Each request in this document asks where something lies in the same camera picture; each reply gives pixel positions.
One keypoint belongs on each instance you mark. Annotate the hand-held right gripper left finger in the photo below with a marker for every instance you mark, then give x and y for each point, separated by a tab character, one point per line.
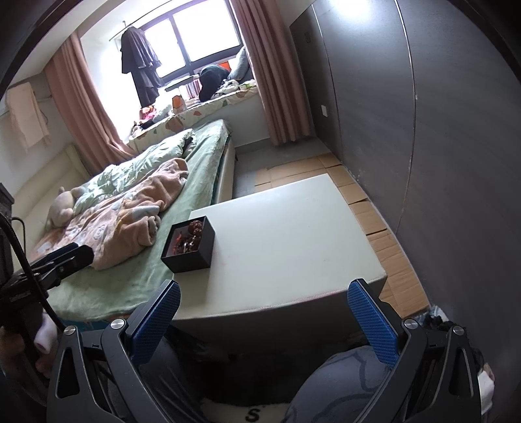
156	325

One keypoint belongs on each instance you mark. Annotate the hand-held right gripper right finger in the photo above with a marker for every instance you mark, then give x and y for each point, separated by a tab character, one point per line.
374	325

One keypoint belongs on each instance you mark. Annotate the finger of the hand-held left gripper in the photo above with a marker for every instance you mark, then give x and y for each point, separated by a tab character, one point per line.
61	252
69	262

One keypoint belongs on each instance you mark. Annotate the black jewelry box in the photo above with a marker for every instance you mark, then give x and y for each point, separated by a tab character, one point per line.
191	262

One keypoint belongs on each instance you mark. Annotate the person's left hand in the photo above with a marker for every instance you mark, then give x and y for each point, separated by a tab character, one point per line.
44	337

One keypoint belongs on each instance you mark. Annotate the beige plush toy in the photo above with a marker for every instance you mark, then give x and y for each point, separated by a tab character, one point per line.
61	209

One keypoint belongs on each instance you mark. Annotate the pink printed blanket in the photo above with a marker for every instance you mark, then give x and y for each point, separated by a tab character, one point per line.
122	211

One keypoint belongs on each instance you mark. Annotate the dark cabinet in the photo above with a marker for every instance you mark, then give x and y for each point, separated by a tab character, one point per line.
6	203

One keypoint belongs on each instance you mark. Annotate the grey patterned cloth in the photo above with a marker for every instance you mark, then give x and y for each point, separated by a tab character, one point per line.
338	390

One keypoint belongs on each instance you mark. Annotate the person's dark trousers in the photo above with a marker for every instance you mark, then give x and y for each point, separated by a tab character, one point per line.
228	378

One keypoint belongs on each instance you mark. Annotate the light green duvet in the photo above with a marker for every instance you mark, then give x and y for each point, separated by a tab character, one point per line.
134	166

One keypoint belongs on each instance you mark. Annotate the white low table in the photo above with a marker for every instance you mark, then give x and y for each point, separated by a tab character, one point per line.
285	244

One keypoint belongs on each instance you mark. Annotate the beige hanging towel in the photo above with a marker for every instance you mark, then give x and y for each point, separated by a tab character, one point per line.
26	114

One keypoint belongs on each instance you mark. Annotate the pink curtain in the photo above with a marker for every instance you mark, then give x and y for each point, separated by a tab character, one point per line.
276	81
85	105

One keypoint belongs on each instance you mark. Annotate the colourful small toys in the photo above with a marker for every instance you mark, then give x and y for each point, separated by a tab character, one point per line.
149	114

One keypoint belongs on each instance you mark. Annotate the bed with green sheet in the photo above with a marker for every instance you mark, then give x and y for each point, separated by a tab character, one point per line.
203	162

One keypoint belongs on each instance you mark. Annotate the small black object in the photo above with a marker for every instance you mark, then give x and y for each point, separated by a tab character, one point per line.
189	142

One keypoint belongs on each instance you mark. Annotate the orange and white bag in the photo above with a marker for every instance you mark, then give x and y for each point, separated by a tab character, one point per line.
179	103

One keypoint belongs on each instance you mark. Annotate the hanging black clothes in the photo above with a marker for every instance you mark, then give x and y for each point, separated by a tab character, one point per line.
140	61

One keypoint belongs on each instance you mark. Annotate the small folding table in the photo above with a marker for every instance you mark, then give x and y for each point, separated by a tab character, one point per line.
181	83

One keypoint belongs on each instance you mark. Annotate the patterned window seat cushion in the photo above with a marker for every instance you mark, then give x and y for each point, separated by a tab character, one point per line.
228	99

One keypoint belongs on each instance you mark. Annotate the dark cushion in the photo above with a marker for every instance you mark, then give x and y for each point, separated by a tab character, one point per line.
213	81

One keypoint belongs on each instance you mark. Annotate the window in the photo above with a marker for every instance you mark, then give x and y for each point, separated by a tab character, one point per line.
203	36

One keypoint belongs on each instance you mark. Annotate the grey pillow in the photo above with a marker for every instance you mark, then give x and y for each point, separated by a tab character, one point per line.
241	65

